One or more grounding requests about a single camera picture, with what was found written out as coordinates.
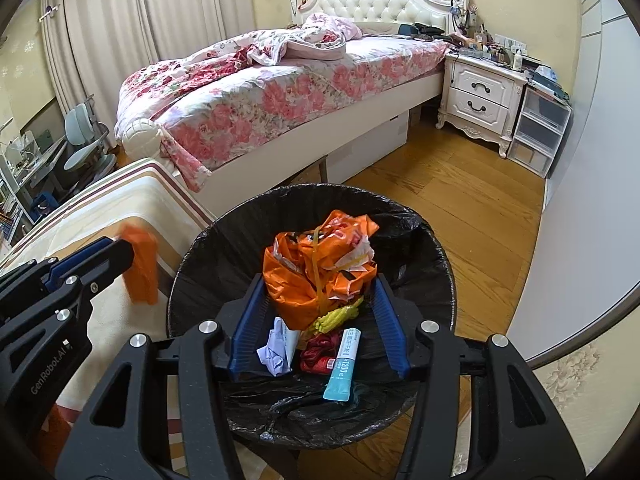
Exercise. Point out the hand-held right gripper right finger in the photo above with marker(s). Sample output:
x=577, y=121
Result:
x=392, y=330

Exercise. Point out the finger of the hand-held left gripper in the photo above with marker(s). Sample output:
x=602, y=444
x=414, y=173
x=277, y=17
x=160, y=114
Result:
x=117, y=260
x=75, y=262

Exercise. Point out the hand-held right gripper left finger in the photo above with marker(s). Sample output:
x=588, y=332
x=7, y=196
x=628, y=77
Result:
x=247, y=325

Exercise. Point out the white paper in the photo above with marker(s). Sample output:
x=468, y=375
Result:
x=275, y=355

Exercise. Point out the orange plastic bag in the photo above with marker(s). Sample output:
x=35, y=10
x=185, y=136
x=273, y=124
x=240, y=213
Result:
x=290, y=300

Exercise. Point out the blue and white pouch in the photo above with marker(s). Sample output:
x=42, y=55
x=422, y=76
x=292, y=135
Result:
x=342, y=370

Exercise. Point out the red wrapper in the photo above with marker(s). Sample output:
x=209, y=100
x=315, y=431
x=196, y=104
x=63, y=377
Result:
x=315, y=355

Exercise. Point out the trash bin with black bag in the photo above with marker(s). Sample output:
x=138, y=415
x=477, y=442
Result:
x=225, y=240

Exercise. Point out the blue plastic stool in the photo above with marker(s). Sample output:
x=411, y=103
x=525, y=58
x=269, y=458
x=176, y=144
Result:
x=44, y=206

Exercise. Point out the beige striped blanket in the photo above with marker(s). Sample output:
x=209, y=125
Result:
x=125, y=195

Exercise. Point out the bookshelf with books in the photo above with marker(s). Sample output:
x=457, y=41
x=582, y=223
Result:
x=10, y=215

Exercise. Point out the grey study desk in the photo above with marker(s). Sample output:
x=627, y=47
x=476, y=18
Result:
x=35, y=162

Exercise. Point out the grey ergonomic desk chair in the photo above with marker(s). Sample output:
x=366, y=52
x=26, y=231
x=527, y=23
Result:
x=80, y=125

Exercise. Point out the white storage box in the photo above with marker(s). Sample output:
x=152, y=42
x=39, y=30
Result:
x=365, y=150

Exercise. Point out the pink floral quilt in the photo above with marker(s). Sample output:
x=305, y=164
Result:
x=240, y=105

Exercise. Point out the beige pleated curtain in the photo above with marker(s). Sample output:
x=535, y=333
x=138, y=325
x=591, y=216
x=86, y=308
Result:
x=200, y=5
x=95, y=35

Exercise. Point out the clear plastic drawer unit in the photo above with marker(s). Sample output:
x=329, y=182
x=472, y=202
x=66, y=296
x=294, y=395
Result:
x=537, y=132

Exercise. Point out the white carved nightstand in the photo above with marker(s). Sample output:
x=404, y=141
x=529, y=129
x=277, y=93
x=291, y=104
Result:
x=475, y=97

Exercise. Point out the white sliding wardrobe door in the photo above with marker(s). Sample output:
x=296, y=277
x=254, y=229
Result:
x=590, y=160

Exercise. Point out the cluster of small bottles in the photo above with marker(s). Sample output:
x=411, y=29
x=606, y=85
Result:
x=505, y=52

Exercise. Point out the dark bag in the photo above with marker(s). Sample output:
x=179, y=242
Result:
x=420, y=31

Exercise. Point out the pink crumpled blanket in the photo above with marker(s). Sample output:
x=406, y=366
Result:
x=327, y=27

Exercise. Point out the white tufted bed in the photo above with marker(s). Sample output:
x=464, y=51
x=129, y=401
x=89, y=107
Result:
x=380, y=0

